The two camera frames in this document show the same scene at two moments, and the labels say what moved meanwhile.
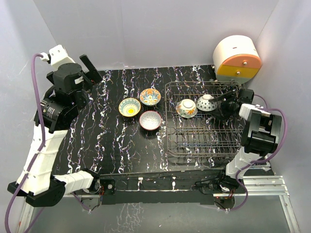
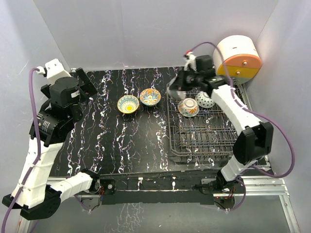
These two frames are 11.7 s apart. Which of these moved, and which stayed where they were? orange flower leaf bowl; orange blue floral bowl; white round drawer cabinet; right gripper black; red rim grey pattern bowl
Moved: red rim grey pattern bowl; right gripper black
Stayed: orange flower leaf bowl; orange blue floral bowl; white round drawer cabinet
